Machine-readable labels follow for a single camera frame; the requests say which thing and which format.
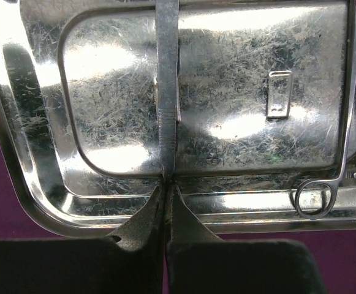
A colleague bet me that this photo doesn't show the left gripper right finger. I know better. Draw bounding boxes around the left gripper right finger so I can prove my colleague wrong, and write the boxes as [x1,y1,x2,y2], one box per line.
[165,183,222,293]

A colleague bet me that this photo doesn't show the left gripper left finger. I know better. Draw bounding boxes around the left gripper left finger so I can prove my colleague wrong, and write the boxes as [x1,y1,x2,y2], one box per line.
[105,183,167,293]

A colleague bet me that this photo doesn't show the steel instrument tray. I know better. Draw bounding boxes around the steel instrument tray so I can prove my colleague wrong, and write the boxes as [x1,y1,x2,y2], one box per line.
[0,1,356,237]

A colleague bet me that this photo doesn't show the steel hemostat clamp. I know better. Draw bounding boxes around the steel hemostat clamp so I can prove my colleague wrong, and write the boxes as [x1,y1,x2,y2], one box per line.
[294,1,356,220]

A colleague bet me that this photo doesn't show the purple surgical cloth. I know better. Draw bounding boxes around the purple surgical cloth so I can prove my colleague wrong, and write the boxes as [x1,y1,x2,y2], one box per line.
[0,150,356,293]

